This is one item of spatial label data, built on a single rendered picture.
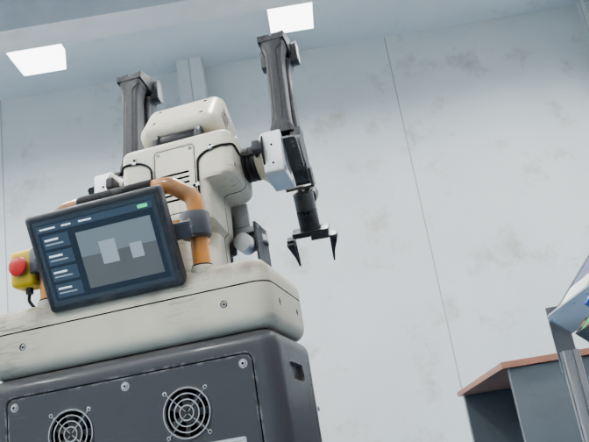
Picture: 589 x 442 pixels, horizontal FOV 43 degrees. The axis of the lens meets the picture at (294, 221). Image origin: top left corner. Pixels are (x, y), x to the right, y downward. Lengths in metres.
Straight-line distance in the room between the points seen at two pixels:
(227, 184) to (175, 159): 0.13
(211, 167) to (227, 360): 0.61
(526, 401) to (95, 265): 2.45
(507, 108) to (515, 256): 1.81
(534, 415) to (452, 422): 4.87
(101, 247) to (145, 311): 0.13
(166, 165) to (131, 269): 0.51
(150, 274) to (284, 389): 0.30
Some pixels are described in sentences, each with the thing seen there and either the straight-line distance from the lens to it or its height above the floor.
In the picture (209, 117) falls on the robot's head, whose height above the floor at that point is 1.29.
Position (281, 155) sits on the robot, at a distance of 1.77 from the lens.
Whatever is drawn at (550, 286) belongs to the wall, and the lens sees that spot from 8.75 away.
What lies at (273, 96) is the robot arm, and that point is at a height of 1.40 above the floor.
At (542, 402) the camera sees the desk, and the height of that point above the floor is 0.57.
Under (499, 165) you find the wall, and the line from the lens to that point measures 9.06.
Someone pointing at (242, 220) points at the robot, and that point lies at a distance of 1.87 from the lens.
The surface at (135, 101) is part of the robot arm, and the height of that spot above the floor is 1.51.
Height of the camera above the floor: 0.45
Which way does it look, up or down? 18 degrees up
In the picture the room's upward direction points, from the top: 9 degrees counter-clockwise
